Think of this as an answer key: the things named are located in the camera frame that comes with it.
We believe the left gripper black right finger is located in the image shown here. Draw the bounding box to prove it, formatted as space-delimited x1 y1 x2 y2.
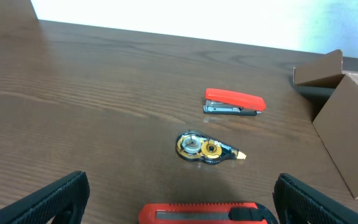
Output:
273 173 358 224

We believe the black yellow correction tape dispenser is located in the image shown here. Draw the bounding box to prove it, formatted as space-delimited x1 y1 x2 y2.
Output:
175 129 247 165

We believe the red utility knife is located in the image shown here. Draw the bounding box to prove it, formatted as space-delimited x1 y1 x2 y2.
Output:
138 202 278 224

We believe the brown cardboard box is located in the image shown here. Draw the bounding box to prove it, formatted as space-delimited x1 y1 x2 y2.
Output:
293 49 358 199

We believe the red stapler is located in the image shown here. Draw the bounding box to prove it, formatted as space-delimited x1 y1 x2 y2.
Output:
203 88 266 116

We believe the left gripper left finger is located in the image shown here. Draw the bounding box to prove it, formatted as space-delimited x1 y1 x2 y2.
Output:
0 170 90 224

